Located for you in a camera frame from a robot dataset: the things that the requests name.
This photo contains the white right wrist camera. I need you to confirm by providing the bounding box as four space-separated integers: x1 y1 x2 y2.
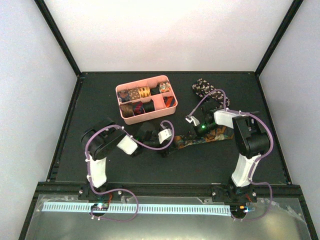
185 115 200 126

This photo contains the yellow black rolled tie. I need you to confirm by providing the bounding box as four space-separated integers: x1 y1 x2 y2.
138 86 151 98

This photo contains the right black frame post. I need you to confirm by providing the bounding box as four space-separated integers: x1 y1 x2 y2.
255 0 304 77

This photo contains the black floral tie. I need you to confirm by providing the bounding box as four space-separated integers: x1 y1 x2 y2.
192 78 230 108

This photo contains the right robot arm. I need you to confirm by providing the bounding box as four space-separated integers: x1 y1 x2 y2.
185 108 274 202

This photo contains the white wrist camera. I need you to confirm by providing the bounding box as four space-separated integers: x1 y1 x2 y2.
185 115 200 126
158 128 172 144

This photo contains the black aluminium mounting rail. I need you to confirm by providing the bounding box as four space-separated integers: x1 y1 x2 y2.
37 183 303 201

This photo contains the white red floral rolled tie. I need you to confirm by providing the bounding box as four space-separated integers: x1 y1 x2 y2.
157 81 172 94

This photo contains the clear acrylic sheet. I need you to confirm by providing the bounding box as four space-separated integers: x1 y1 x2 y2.
20 195 312 240

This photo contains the brown paisley rolled tie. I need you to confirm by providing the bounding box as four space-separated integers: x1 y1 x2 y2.
128 88 141 101

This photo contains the brown green patterned tie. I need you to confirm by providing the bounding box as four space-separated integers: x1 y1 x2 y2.
173 126 235 149

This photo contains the blue floral rolled tie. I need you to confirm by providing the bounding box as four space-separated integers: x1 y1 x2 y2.
117 90 131 103

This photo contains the red striped rolled tie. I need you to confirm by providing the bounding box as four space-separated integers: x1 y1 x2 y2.
163 96 176 108

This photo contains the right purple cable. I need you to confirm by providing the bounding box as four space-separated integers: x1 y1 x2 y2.
187 89 275 223

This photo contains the left black frame post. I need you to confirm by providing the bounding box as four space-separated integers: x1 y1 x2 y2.
34 0 82 77

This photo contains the pink divided organizer box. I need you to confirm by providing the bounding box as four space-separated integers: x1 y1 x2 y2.
115 75 178 125

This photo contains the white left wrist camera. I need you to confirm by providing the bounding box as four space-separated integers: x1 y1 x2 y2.
158 128 172 144

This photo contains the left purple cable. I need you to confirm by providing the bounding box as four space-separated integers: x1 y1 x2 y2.
84 120 175 222

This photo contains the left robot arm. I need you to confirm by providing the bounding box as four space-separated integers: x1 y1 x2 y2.
81 117 175 200

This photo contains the light blue slotted strip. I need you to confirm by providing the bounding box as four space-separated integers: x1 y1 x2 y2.
41 202 231 217

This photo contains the purple cable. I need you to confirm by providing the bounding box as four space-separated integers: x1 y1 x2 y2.
84 120 175 222
187 89 275 223

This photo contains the black frame post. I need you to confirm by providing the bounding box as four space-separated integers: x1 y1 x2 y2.
255 0 304 77
34 0 82 77

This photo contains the red navy rolled tie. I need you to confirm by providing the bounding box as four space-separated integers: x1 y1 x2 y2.
132 101 145 116

